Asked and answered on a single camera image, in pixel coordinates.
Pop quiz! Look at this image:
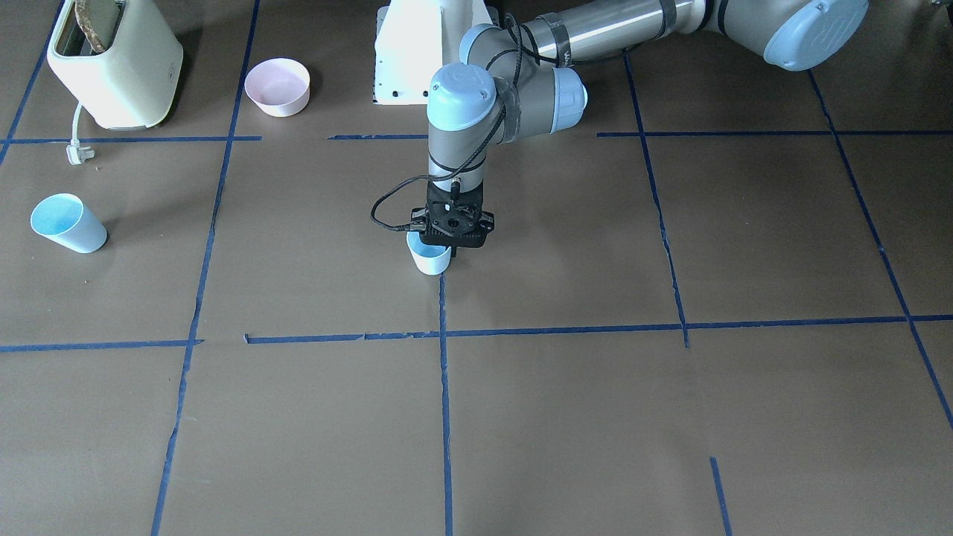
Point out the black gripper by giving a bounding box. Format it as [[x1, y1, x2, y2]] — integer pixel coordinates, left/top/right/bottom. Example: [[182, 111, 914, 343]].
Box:
[[411, 186, 496, 248]]

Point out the light blue cup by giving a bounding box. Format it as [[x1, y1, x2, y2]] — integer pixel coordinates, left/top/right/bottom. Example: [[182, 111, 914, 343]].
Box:
[[406, 232, 453, 275], [30, 193, 108, 254]]

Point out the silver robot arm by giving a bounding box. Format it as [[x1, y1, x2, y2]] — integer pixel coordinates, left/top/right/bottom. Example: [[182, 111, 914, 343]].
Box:
[[395, 1, 869, 248]]

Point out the pink bowl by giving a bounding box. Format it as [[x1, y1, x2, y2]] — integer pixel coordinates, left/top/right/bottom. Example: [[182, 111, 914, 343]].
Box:
[[243, 57, 312, 118]]

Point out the cream toaster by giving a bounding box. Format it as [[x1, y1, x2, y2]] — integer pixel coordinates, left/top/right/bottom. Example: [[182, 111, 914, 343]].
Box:
[[45, 1, 183, 131]]

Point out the toast slice in toaster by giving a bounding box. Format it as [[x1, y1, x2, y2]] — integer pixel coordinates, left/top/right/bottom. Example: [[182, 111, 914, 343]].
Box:
[[74, 0, 122, 54]]

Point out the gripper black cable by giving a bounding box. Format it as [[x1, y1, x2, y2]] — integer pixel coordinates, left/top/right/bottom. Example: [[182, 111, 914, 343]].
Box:
[[370, 15, 537, 233]]

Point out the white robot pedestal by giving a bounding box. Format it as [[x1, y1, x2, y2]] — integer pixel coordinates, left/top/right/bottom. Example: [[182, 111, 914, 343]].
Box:
[[374, 1, 500, 106]]

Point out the white toaster power cable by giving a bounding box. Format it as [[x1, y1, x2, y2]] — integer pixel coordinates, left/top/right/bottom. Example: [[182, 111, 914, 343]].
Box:
[[66, 103, 96, 166]]

